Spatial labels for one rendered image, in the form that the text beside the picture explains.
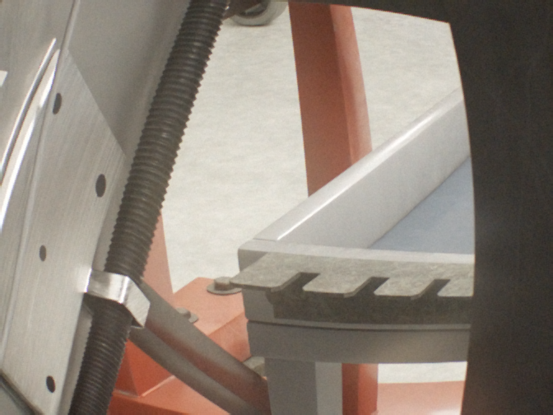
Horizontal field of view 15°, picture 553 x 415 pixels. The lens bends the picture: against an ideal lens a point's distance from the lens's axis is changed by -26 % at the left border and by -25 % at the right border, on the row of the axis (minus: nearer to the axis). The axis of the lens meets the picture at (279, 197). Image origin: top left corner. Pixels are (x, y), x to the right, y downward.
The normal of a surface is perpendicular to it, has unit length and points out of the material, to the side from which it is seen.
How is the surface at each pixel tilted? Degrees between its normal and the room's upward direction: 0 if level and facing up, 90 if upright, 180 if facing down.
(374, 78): 0
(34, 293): 90
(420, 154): 90
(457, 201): 0
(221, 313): 0
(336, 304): 90
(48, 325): 90
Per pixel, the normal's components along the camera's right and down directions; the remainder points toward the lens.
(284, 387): -0.46, 0.33
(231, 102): -0.08, -0.94
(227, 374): 0.88, 0.08
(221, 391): -0.25, 0.91
